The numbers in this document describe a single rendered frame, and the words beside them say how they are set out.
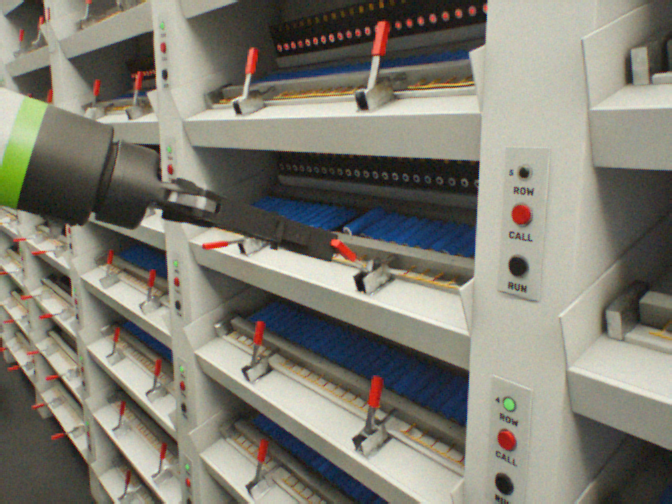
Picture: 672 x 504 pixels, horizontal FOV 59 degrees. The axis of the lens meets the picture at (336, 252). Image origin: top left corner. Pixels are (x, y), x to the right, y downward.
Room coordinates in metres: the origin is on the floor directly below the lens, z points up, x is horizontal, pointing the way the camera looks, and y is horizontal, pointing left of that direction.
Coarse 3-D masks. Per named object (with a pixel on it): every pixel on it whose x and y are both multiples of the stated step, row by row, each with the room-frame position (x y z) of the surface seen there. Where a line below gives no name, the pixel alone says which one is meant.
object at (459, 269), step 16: (352, 240) 0.73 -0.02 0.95; (368, 240) 0.72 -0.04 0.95; (336, 256) 0.74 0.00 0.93; (368, 256) 0.71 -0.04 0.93; (384, 256) 0.69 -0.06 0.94; (400, 256) 0.66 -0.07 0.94; (416, 256) 0.64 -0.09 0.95; (432, 256) 0.63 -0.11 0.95; (448, 256) 0.62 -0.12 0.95; (416, 272) 0.65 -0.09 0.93; (432, 272) 0.63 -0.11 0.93; (448, 272) 0.61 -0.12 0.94; (464, 272) 0.59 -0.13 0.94
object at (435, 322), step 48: (240, 192) 1.05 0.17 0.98; (384, 192) 0.85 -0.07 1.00; (432, 192) 0.77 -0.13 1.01; (192, 240) 0.98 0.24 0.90; (288, 288) 0.76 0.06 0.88; (336, 288) 0.67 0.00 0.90; (384, 288) 0.64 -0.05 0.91; (432, 288) 0.61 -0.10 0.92; (384, 336) 0.62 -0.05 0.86; (432, 336) 0.56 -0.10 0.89
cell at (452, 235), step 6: (456, 228) 0.69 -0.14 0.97; (462, 228) 0.69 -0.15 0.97; (468, 228) 0.69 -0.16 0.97; (450, 234) 0.68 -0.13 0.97; (456, 234) 0.68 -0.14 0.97; (438, 240) 0.68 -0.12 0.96; (444, 240) 0.67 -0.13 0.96; (450, 240) 0.68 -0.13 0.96; (432, 246) 0.67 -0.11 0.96; (438, 246) 0.66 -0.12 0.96; (444, 246) 0.67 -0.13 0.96
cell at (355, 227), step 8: (376, 208) 0.79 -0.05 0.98; (360, 216) 0.78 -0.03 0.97; (368, 216) 0.78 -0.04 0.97; (376, 216) 0.78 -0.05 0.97; (384, 216) 0.79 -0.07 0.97; (352, 224) 0.76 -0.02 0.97; (360, 224) 0.76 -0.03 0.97; (368, 224) 0.77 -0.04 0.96; (344, 232) 0.76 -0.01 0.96; (352, 232) 0.75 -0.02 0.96
